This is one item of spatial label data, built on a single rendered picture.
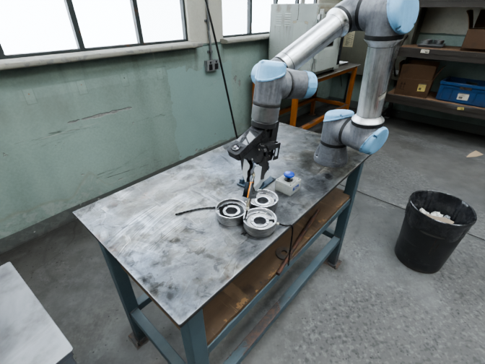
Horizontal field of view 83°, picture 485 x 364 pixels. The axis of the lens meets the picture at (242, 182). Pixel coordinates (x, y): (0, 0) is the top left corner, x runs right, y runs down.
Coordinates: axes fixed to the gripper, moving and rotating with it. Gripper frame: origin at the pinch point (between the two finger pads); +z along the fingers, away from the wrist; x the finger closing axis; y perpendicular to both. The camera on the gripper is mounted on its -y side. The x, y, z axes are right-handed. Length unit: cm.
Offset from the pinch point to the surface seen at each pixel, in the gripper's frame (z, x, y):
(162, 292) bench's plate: 17.9, -3.0, -33.7
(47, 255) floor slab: 101, 135, -35
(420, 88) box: -10, 29, 352
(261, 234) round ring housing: 11.5, -9.1, -3.3
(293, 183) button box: 5.6, -1.8, 23.2
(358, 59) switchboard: -32, 124, 374
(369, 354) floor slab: 87, -47, 48
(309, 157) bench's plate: 6, 9, 53
